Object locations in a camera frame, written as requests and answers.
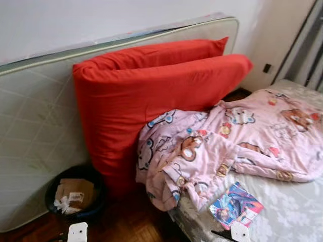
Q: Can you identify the grey quilted upright mattress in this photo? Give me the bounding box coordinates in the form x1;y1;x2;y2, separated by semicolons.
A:
0;14;240;233

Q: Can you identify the black waste bin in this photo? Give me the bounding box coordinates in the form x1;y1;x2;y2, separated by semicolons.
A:
44;164;106;222

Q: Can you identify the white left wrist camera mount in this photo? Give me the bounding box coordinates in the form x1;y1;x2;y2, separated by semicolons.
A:
67;222;89;242

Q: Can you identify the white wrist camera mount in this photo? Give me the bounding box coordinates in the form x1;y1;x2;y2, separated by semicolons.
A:
67;222;89;242
230;222;251;242

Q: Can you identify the grey curtain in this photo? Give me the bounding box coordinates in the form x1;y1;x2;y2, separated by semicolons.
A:
275;0;323;91

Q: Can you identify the bed with grey floral sheet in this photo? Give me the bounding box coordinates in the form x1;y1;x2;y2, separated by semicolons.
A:
169;78;323;242

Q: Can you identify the big red folded cushion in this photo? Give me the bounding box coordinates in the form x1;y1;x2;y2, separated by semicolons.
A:
72;36;254;198

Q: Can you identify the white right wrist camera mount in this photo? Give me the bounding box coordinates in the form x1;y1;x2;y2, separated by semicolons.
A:
230;222;251;242

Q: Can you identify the colourful comic book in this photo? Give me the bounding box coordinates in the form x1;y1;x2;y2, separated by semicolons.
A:
208;181;264;230

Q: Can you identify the pink cartoon print blanket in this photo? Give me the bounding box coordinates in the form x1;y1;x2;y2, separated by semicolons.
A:
135;87;323;212

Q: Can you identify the white crumpled paper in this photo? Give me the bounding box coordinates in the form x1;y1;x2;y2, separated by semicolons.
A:
55;196;81;215

